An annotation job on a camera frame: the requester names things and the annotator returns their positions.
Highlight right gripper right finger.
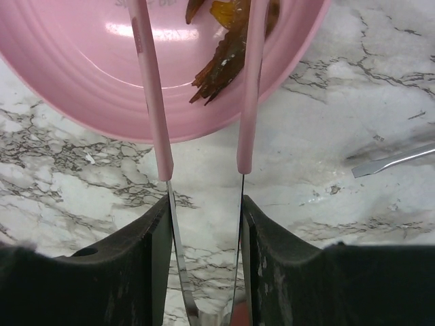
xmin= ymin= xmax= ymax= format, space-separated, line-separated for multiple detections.
xmin=241 ymin=196 xmax=434 ymax=325

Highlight yellow brown food piece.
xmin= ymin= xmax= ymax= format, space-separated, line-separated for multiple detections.
xmin=185 ymin=0 xmax=251 ymax=30

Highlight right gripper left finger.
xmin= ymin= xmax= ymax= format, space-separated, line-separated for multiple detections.
xmin=1 ymin=198 xmax=172 ymax=325

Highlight pink food tongs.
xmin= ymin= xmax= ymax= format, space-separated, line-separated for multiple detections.
xmin=127 ymin=1 xmax=269 ymax=325

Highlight dark brown food piece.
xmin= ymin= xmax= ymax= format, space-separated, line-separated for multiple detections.
xmin=189 ymin=21 xmax=248 ymax=105

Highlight red blue screwdriver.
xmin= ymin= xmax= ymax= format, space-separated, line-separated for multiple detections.
xmin=351 ymin=143 xmax=434 ymax=178

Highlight pink food plate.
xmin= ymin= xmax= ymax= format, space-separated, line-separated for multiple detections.
xmin=0 ymin=0 xmax=332 ymax=143

